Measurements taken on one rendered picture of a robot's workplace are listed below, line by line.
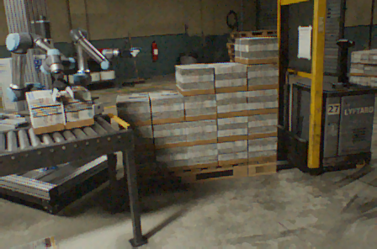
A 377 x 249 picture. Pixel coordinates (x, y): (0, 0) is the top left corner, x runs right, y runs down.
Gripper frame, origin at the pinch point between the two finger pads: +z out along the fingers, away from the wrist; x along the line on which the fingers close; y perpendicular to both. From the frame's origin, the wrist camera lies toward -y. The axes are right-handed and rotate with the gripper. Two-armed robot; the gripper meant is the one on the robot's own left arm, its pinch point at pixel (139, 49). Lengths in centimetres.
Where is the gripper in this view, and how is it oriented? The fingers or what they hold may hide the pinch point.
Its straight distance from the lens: 317.0
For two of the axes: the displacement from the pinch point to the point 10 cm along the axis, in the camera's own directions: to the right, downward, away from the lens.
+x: -0.1, 3.7, -9.3
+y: 0.5, 9.3, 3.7
